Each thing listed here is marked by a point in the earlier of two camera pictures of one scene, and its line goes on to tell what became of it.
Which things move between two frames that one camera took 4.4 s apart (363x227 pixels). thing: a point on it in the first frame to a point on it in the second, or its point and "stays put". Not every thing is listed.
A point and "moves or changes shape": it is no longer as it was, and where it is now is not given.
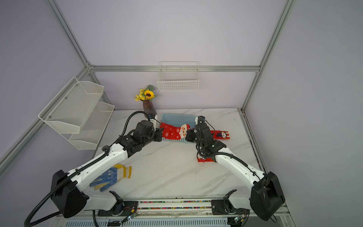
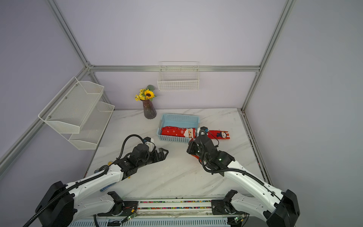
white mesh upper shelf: [69, 110] stays put
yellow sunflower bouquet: [146, 94] stays put
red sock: [205, 160] moves or changes shape
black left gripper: [158, 131] to [157, 158]
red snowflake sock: [169, 132] moves or changes shape
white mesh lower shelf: [92, 127] stays put
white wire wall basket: [178, 76] stays put
